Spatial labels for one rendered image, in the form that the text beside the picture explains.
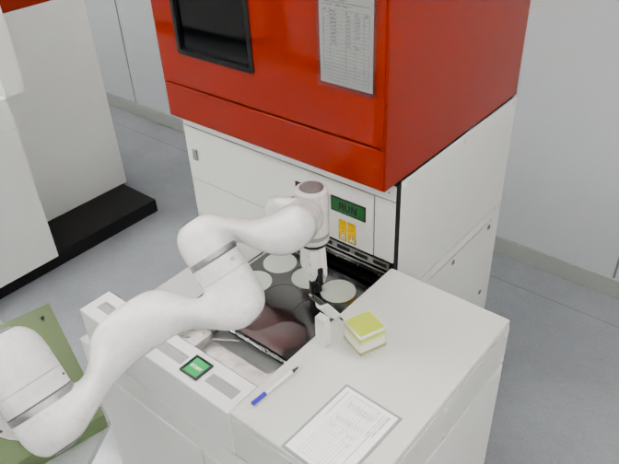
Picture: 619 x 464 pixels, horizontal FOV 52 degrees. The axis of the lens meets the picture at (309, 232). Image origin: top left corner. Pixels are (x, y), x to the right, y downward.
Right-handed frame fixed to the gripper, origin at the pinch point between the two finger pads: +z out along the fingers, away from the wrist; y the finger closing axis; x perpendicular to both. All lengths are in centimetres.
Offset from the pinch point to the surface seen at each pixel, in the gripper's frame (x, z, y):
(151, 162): -30, 92, -270
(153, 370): -46.3, -0.2, 16.5
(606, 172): 154, 30, -62
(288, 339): -12.4, 2.1, 15.3
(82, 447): -65, 10, 25
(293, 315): -8.7, 2.0, 7.3
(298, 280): -3.0, 2.0, -6.2
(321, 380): -10.9, -4.4, 36.9
